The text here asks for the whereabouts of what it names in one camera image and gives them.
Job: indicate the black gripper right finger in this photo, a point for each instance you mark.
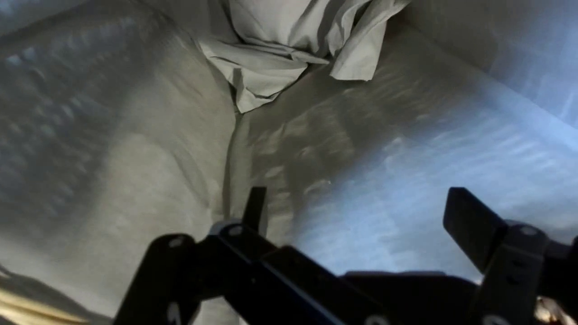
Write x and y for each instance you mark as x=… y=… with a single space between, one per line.
x=524 y=278

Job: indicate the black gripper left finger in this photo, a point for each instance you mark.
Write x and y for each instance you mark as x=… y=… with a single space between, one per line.
x=241 y=283

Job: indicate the woven wicker laundry basket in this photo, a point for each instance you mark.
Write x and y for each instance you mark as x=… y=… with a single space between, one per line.
x=24 y=308

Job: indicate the grey pillow case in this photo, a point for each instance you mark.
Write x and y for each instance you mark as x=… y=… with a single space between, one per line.
x=282 y=43

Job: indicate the beige fabric basket liner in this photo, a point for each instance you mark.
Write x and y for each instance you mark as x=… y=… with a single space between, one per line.
x=120 y=151

